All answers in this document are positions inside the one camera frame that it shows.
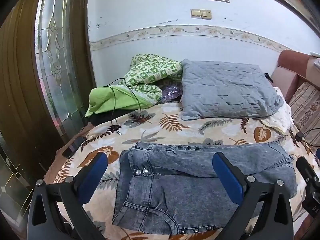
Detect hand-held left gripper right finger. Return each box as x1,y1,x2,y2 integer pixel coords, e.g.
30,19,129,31
212,151,293,240

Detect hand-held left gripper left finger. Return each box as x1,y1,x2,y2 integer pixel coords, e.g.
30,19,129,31
27,152,108,240

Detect blue denim pants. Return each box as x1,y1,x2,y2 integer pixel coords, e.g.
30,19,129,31
112,141,298,235

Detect black phone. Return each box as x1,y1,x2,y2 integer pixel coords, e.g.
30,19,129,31
62,136,87,158

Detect striped cushion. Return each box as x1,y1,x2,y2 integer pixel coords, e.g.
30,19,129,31
287,81,320,153

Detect white cloth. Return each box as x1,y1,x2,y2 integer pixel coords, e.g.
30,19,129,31
260,86,293,135

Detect leaf print blanket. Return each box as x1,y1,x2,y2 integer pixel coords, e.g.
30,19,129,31
42,101,320,240

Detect green checkered quilt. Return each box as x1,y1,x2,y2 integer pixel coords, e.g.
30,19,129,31
85,54,184,118

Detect grey quilted pillow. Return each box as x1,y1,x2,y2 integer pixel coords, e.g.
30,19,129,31
180,59,284,121

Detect pink headboard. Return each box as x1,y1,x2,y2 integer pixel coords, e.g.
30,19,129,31
271,49,320,104

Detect purple plastic bag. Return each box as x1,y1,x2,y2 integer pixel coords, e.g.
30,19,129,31
160,84,184,103

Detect wooden door with glass panel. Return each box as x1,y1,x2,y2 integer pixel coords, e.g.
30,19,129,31
0,0,97,240

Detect black cable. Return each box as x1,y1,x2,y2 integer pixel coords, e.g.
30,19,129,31
86,77,150,139

